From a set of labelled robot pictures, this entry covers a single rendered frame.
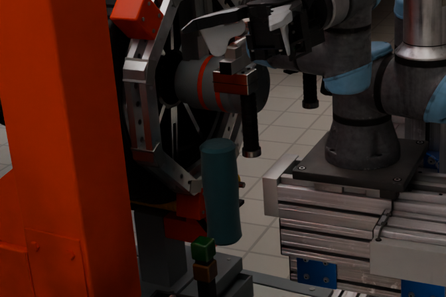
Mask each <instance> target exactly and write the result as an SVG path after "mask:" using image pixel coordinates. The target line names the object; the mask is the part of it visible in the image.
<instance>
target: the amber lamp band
mask: <svg viewBox="0 0 446 297"><path fill-rule="evenodd" d="M192 267H193V275H194V279H195V280H197V281H201V282H205V283H210V282H211V281H212V280H213V279H214V278H215V277H216V276H217V275H218V269H217V261H216V259H214V260H213V261H212V262H211V263H210V264H209V265H208V266H204V265H198V264H196V263H194V264H193V265H192Z"/></svg>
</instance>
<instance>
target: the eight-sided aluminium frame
mask: <svg viewBox="0 0 446 297"><path fill-rule="evenodd" d="M181 1H182V0H152V2H154V4H155V5H156V6H157V7H158V8H159V10H160V11H161V12H162V13H163V19H162V21H161V24H160V27H159V30H158V32H157V35H156V37H155V40H144V39H135V38H134V39H133V42H132V44H131V48H130V49H129V53H128V55H127V57H125V62H124V65H123V79H122V81H123V82H124V86H125V97H126V104H127V114H128V120H129V131H130V137H131V151H132V153H133V160H134V161H136V162H137V164H138V165H141V166H142V167H144V169H146V170H147V171H148V172H150V173H151V174H152V175H154V177H156V178H157V179H158V180H160V181H161V182H162V183H164V185H166V186H167V187H168V188H169V190H172V191H173V192H175V193H180V194H186V195H190V196H195V195H196V194H198V193H200V192H201V188H202V173H201V158H200V159H199V160H197V161H196V162H195V163H194V164H192V165H191V166H189V167H188V168H187V169H186V170H185V169H184V168H183V167H181V166H180V165H179V164H178V163H177V162H175V161H174V160H173V159H172V158H171V157H170V156H169V155H168V154H166V153H165V152H164V151H163V148H162V142H161V130H160V123H159V110H158V104H157V92H156V85H155V70H156V67H157V64H158V62H159V59H160V56H161V53H162V51H163V47H164V45H165V42H166V39H167V37H168V34H169V31H170V29H171V25H172V23H173V20H174V17H175V14H176V12H177V9H178V6H179V3H180V2H181ZM212 1H213V2H214V4H215V5H216V6H217V7H218V9H219V10H220V11H221V10H224V9H228V8H231V7H236V6H240V5H241V2H242V0H212ZM236 116H237V113H226V112H225V114H224V117H223V120H222V123H221V126H220V129H219V132H218V136H217V138H225V139H230V140H231V141H233V142H234V143H235V144H236V159H237V157H238V156H239V154H240V153H239V150H240V147H241V144H242V140H243V130H242V114H241V113H239V114H238V116H237V118H236ZM235 121H236V122H235ZM234 123H235V124H234ZM233 127H234V128H233ZM232 129H233V131H232ZM230 135H231V136H230Z"/></svg>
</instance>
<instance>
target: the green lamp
mask: <svg viewBox="0 0 446 297"><path fill-rule="evenodd" d="M190 247H191V254H192V259H194V260H197V261H202V262H206V263H207V262H208V261H209V260H210V259H211V258H212V257H213V256H214V255H215V254H216V245H215V240H214V239H213V238H209V237H204V236H199V237H197V238H196V239H195V240H194V241H193V242H192V243H191V244H190Z"/></svg>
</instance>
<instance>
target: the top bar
mask: <svg viewBox="0 0 446 297"><path fill-rule="evenodd" d="M251 63H252V62H251V60H250V57H249V56H248V53H247V50H246V48H245V49H243V50H242V56H241V57H239V58H237V59H236V60H235V59H227V58H225V59H223V60H221V61H220V62H219V64H220V74H224V75H233V74H235V73H236V72H238V71H240V70H241V69H243V68H245V67H246V66H248V65H249V64H251Z"/></svg>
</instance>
